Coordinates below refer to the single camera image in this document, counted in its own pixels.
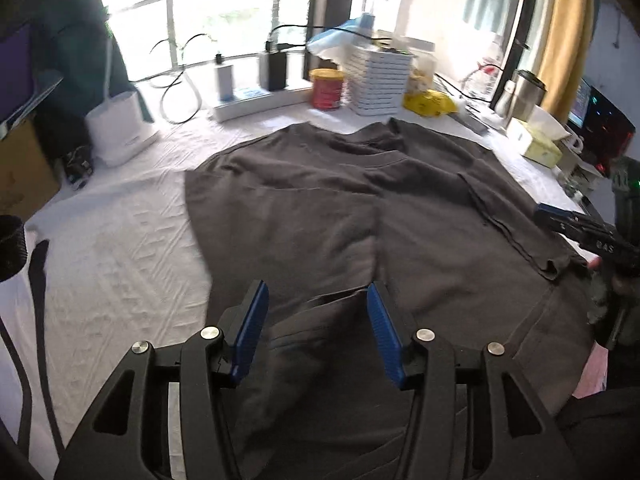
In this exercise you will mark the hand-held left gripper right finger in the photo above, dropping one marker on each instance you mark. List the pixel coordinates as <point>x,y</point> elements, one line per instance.
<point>385,340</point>

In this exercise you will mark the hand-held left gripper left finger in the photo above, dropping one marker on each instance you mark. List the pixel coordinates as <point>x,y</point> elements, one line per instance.
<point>250,330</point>

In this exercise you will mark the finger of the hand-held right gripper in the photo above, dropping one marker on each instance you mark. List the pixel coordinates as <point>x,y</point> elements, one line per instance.
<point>580,230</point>

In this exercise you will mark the dark brown shirt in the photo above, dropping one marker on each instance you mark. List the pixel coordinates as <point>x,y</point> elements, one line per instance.
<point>325,220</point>

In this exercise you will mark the computer monitor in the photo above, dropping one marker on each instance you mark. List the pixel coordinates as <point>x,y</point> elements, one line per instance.
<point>600,125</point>

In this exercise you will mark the yellow green tissue box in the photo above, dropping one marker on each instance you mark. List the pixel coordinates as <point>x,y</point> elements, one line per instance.
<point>542,140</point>

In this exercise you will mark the pink cloth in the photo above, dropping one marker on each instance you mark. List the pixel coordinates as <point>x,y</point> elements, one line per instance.
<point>592,370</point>

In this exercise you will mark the steel thermos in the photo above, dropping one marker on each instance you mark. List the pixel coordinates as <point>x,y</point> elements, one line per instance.
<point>522,95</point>

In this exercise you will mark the white textured tablecloth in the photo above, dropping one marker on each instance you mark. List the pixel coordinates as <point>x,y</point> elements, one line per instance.
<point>125,240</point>

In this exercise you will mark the yellow curtain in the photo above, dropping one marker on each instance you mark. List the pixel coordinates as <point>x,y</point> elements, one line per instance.
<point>562,35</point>

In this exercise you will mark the clear water bottle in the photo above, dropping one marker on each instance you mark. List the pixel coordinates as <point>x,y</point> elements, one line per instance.
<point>482,77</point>

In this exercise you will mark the yellow packet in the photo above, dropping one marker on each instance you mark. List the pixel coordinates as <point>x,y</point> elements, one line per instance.
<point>430,102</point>

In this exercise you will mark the person's dark clothing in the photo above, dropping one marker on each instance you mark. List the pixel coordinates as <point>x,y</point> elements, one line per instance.
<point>605,435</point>

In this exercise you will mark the clear snack jar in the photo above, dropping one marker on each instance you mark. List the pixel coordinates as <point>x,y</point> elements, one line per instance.
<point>422,72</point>

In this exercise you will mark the white power strip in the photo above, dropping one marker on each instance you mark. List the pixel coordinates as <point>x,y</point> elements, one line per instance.
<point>260,102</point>

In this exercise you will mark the small black gadget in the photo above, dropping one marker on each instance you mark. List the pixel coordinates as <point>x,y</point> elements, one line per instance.
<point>79,165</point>

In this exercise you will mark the white desk lamp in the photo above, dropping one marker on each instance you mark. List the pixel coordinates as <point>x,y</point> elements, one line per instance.
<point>122,127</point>

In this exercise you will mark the hanging pale garment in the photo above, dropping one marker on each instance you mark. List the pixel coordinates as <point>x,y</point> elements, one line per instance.
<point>482,0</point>

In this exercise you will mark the white charger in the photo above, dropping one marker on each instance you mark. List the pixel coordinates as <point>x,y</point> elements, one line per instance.
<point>225,82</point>

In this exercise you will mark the white plastic basket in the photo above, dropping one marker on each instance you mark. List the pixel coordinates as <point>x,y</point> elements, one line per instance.
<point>377,82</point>

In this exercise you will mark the red can yellow lid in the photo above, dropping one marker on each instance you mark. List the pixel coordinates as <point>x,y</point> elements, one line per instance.
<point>327,91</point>

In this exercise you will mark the black mesh cylinder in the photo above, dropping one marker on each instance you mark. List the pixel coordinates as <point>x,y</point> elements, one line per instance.
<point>12,247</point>

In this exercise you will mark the black charger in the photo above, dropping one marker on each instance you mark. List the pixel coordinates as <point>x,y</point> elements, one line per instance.
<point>274,70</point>

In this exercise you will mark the cardboard box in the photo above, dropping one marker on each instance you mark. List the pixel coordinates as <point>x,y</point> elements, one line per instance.
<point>22,170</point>

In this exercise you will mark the balcony railing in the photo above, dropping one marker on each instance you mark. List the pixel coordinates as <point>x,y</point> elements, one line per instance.
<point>170,25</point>

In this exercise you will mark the teal curtain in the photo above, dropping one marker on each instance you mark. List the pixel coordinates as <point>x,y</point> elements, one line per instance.
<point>75,25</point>

